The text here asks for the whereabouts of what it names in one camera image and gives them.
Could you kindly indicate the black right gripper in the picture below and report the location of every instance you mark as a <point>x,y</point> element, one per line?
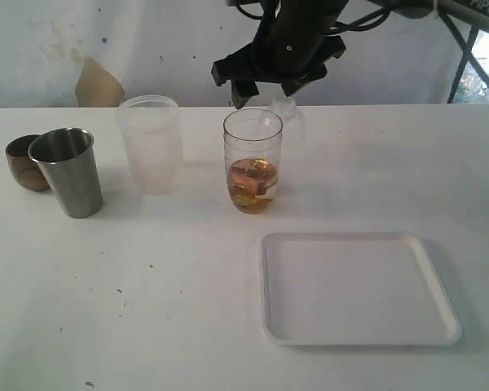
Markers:
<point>291,43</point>

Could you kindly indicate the clear plastic shaker tumbler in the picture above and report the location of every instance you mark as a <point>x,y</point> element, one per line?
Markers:
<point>252,149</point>

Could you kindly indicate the white plastic tray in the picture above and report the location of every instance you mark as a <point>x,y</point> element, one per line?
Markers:
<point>353,290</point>

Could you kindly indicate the frosted plastic jar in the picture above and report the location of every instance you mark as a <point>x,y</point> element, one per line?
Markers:
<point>150,128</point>

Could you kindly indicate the clear domed shaker lid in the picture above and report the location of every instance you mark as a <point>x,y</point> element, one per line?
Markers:
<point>294,123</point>

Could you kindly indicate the dark window frame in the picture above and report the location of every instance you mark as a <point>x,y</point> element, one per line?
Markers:
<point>467,58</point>

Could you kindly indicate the round wooden cup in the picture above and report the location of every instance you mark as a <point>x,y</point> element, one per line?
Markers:
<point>23,169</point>

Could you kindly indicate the stainless steel cup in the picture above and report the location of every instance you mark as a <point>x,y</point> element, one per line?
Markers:
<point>66,159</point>

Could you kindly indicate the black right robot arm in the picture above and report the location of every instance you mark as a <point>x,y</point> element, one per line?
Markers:
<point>464,14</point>

